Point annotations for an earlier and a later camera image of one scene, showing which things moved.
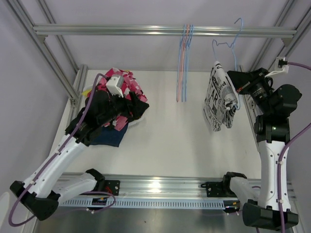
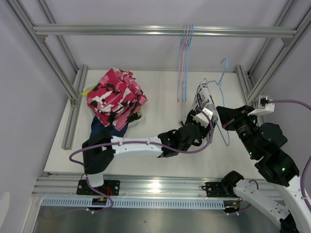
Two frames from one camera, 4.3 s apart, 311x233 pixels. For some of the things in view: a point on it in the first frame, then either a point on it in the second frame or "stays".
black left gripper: x=137 y=107 -> x=203 y=130
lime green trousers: x=85 y=93 stays
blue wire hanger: x=179 y=63 stays
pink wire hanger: x=181 y=62 stays
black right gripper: x=242 y=80 -> x=230 y=117
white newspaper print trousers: x=221 y=98 -> x=203 y=100
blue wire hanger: x=232 y=44 -> x=219 y=83
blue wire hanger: x=187 y=62 stays
